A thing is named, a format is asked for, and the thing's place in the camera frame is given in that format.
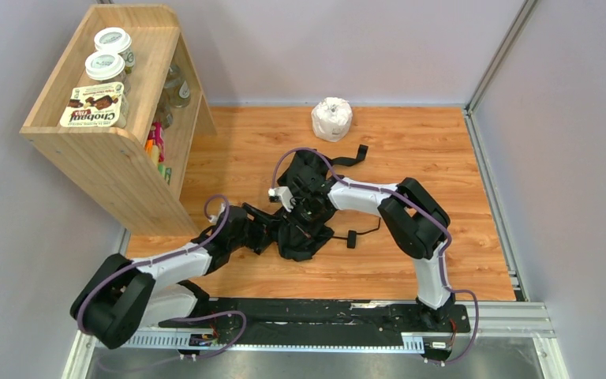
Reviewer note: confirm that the white lidded cup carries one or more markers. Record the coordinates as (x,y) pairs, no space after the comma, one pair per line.
(119,41)
(106,67)

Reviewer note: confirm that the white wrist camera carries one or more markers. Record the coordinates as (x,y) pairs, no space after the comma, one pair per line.
(282,195)
(218,213)

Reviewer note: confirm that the white lidded cup near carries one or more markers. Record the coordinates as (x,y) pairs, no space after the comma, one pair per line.
(106,67)

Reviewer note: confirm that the aluminium frame rail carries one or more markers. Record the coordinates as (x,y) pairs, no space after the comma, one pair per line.
(506,340)

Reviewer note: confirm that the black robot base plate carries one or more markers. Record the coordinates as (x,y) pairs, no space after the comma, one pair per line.
(320,322)

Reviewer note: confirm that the white lidded cup far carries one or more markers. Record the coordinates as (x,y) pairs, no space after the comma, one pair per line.
(119,41)

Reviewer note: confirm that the white paper towel roll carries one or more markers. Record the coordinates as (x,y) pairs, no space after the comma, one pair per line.
(331,119)

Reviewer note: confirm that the wooden shelf unit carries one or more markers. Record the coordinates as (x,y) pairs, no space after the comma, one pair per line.
(110,164)

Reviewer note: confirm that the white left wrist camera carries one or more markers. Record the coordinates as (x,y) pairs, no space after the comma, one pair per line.
(218,213)

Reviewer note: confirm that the black folding umbrella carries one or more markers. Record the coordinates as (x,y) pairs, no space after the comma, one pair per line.
(300,242)

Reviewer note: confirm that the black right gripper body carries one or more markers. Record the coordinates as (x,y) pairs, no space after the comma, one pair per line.
(306,210)

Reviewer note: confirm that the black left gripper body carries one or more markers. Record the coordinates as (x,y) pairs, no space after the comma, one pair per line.
(253,227)

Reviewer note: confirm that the Chobani yogurt flip pack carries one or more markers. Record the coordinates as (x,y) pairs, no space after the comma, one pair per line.
(99,105)

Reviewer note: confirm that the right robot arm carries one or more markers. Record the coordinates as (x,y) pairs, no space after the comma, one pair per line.
(417,223)

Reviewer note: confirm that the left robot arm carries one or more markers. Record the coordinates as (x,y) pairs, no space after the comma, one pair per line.
(127,294)

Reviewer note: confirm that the corner aluminium post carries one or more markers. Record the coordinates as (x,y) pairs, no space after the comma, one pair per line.
(514,31)

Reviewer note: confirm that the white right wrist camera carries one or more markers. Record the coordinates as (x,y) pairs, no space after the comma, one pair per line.
(282,195)

